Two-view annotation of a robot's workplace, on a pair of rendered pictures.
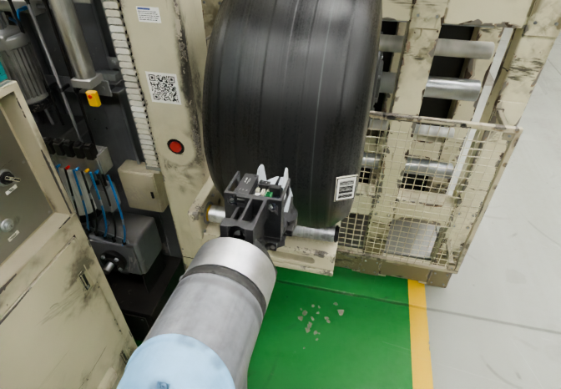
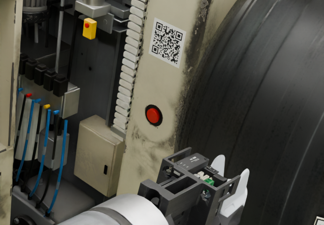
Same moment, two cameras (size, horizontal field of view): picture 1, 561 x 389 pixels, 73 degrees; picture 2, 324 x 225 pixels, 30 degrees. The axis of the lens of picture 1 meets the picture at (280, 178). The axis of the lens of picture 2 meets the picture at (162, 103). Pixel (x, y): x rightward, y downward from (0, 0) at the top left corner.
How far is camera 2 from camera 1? 0.21 m
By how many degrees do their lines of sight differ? 19
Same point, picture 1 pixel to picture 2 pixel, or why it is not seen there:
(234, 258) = (137, 215)
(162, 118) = (152, 76)
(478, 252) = not seen: outside the picture
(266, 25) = (298, 10)
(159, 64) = (172, 15)
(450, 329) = not seen: outside the picture
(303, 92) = (310, 97)
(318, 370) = not seen: outside the picture
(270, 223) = (196, 212)
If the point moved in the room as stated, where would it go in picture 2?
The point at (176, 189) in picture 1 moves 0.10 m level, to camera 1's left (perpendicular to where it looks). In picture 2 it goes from (133, 169) to (93, 152)
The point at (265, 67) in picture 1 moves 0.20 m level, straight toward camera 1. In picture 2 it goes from (277, 54) to (235, 114)
